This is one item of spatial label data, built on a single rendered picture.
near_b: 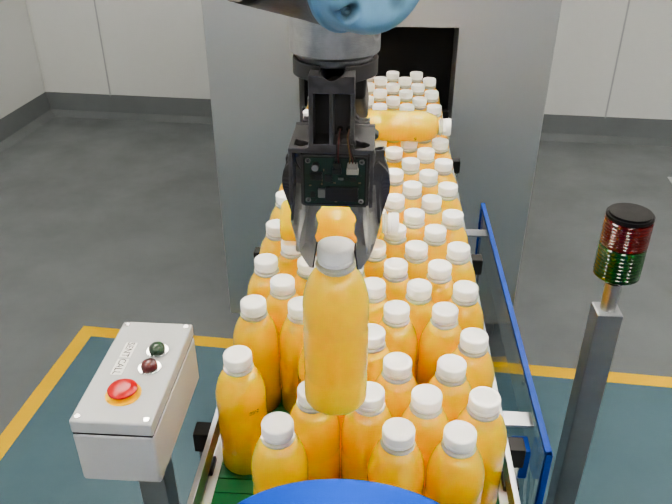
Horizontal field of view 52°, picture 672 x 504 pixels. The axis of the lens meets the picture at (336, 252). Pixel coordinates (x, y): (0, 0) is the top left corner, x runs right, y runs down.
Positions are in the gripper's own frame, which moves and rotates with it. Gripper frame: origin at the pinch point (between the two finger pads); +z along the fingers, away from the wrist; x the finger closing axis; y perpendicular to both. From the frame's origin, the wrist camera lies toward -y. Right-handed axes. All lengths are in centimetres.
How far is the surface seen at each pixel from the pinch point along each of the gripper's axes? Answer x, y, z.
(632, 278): 39.6, -23.4, 16.1
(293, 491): -2.1, 20.6, 11.0
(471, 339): 17.7, -17.8, 23.6
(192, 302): -73, -181, 133
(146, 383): -24.3, -5.8, 23.7
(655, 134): 187, -385, 126
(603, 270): 35.8, -24.5, 15.7
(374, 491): 4.5, 20.6, 10.4
